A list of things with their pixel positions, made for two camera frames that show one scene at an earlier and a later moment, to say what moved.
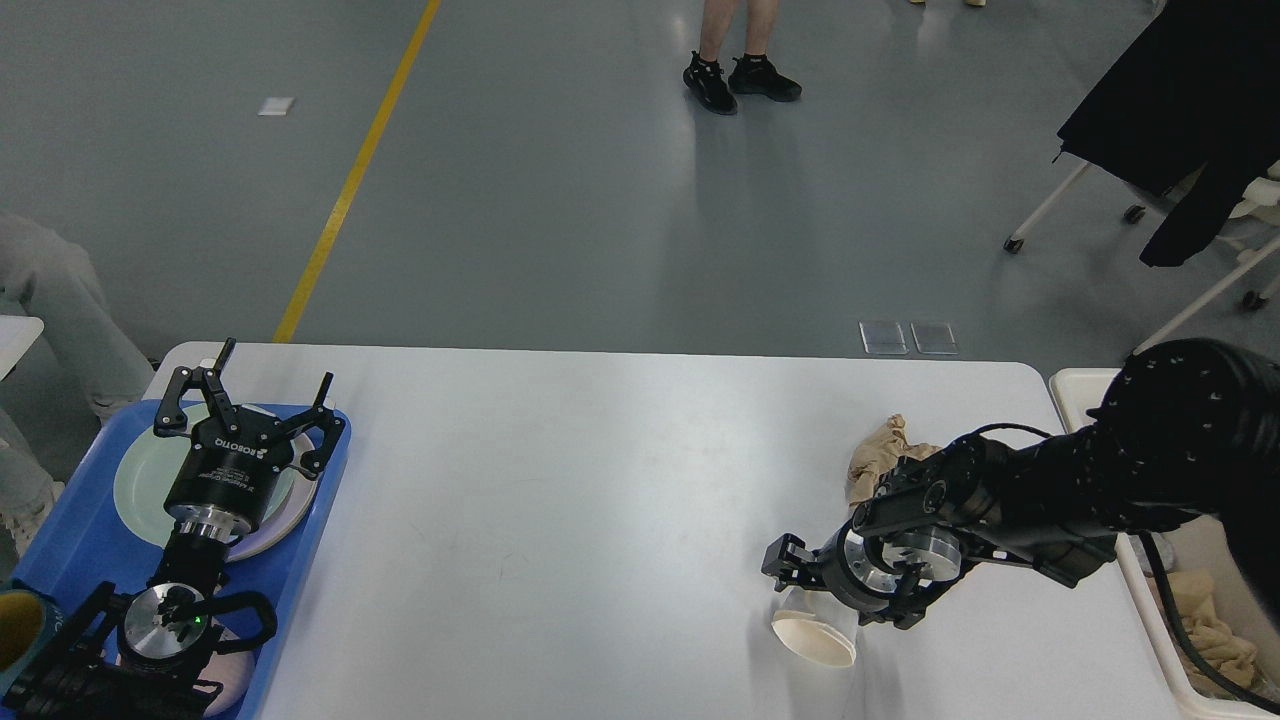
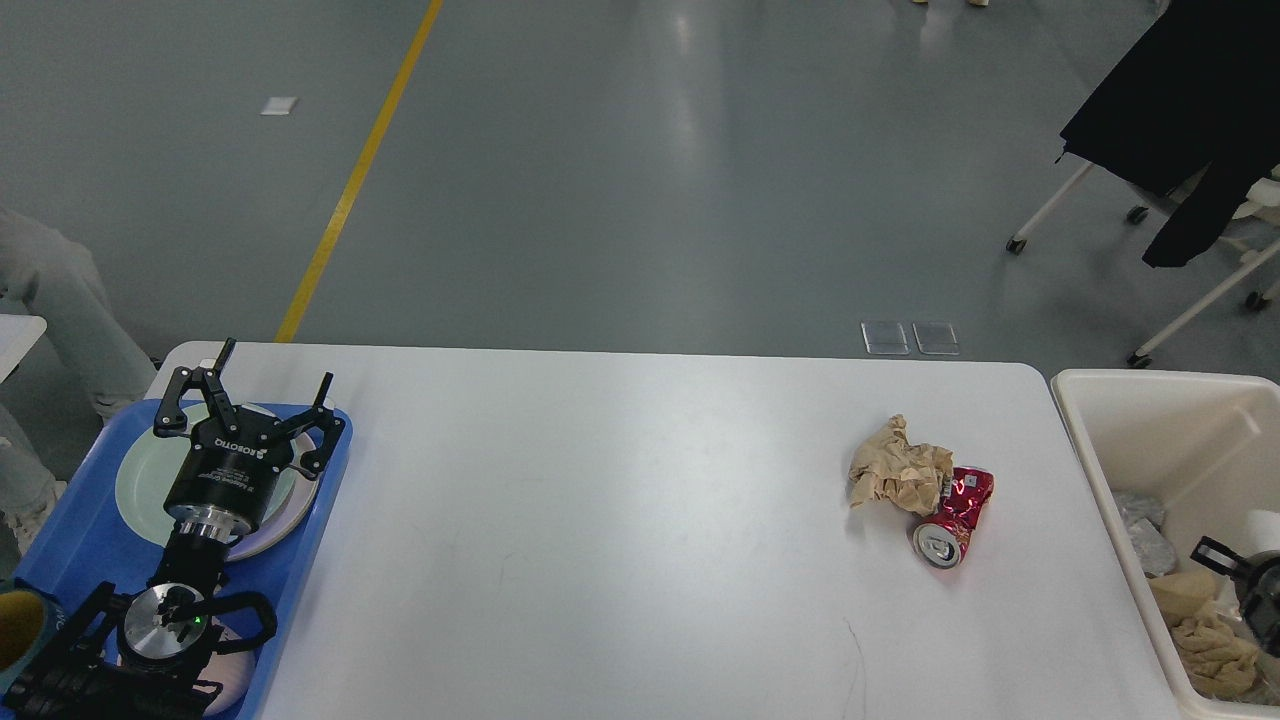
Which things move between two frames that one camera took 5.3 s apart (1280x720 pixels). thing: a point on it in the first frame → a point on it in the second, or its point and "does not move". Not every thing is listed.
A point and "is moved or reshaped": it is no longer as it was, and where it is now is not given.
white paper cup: x=819 y=625 is moved or reshaped
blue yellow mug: x=28 y=625 does not move
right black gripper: x=862 y=570 → x=1256 y=581
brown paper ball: x=877 y=454 does not move
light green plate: x=146 y=467 does not move
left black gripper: x=224 y=486 does not move
